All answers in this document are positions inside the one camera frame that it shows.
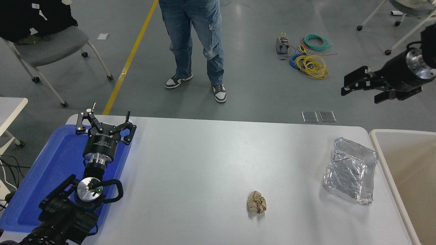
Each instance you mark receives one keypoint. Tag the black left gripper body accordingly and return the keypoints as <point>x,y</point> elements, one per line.
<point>101,145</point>

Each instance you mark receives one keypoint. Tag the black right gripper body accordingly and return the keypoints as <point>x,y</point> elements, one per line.
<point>398,73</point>

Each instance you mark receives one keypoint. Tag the silver foil plate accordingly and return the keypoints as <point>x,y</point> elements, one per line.
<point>351,170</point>

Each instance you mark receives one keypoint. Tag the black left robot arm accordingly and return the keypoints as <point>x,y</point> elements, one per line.
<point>61,217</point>

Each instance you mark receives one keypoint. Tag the clear floor plate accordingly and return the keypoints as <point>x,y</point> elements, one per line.
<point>327,116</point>

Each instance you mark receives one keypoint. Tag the blue plastic tray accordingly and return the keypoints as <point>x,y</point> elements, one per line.
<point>51,170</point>

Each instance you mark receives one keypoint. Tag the small white box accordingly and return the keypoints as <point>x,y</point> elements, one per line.
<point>397,12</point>

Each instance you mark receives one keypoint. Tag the large pale bin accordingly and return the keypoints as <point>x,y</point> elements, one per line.
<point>408,170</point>

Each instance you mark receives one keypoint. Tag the grey electrical box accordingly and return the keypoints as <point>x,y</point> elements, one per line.
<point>282,46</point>

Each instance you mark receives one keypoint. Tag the white paper sheet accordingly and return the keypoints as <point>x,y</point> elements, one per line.
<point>102,36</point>

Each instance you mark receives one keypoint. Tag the grey seat chair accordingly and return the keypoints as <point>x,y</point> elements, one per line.
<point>51,44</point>

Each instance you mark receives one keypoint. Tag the white power strip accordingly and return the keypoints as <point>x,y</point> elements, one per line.
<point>4,190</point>

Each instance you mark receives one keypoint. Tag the olive cloth pouch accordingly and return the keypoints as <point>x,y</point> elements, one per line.
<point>30,39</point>

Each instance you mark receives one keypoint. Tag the person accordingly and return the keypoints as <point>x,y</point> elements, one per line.
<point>194,34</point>

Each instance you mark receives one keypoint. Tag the black garment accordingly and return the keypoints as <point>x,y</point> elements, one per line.
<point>30,17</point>

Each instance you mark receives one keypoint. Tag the crumpled tan paper ball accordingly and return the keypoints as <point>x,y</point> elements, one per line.
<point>256,202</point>

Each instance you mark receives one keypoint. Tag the white frame wheeled chair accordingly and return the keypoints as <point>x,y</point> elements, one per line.
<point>408,6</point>

